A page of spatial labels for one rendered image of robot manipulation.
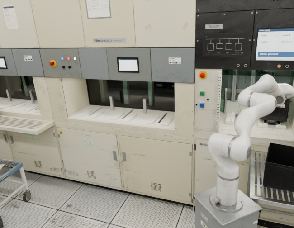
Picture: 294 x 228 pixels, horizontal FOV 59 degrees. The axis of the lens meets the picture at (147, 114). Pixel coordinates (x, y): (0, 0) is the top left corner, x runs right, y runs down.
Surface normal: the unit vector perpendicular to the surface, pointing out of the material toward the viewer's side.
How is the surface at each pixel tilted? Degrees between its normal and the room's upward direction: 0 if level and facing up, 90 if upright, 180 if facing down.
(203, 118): 90
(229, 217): 0
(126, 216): 0
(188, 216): 0
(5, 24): 90
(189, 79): 90
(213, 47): 90
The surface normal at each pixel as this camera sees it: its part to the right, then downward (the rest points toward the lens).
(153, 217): -0.05, -0.93
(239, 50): -0.36, 0.36
